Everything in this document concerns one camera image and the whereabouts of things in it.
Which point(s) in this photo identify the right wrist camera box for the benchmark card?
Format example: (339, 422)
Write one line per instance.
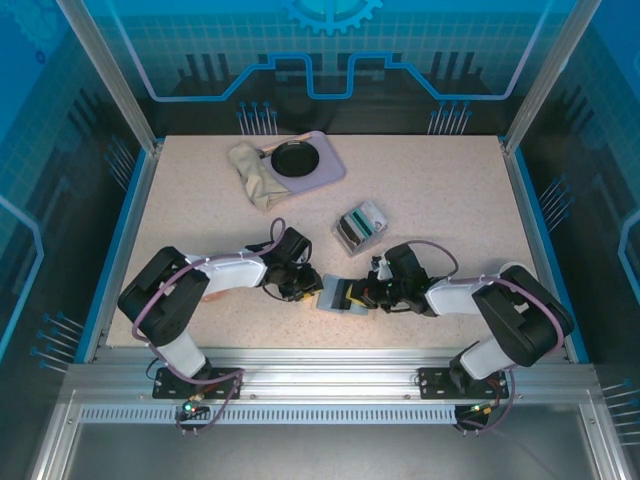
(382, 270)

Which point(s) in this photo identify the black round plate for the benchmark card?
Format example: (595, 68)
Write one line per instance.
(295, 159)

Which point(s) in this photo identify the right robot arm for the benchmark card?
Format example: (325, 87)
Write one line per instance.
(525, 320)

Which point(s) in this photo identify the aluminium frame post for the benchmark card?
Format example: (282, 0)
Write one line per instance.
(107, 75)
(555, 70)

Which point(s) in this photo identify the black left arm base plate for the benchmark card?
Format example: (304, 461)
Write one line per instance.
(220, 382)

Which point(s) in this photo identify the connector with green light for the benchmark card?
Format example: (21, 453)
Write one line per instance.
(192, 407)
(482, 407)

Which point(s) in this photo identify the white leather card holder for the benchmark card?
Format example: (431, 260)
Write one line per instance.
(331, 278)

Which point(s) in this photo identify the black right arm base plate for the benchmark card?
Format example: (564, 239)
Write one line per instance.
(432, 382)

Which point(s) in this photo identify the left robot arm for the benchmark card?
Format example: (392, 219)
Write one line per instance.
(165, 300)

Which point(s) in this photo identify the aluminium side rail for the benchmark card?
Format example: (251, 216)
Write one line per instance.
(120, 240)
(540, 240)

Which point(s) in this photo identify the aluminium frame rail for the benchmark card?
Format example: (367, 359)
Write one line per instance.
(325, 380)

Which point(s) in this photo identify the lavender plastic tray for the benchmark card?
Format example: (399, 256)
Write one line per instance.
(327, 165)

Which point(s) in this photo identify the beige cloth napkin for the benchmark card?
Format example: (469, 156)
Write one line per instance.
(257, 185)

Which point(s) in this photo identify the wooden chopstick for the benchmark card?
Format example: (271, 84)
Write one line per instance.
(300, 136)

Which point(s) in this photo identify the teal card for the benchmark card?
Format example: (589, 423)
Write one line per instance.
(362, 221)

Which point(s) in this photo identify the clear plastic card box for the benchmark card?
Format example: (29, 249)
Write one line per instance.
(380, 227)

